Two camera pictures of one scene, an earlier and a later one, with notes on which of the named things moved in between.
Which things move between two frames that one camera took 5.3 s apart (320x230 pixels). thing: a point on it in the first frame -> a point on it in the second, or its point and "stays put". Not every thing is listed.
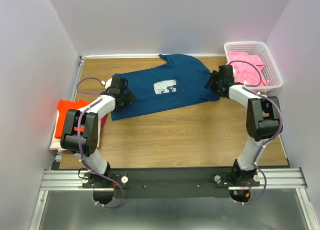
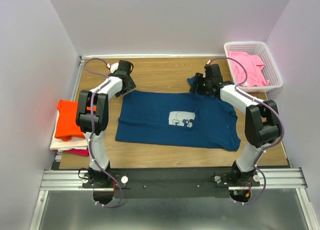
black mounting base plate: x=170 y=183 stays put
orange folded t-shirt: x=63 y=105 stays put
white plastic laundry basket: x=270 y=67 stays put
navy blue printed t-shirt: x=179 y=80 -> x=191 y=119
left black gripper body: x=127 y=98 -> x=131 y=85
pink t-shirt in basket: x=244 y=72 stays put
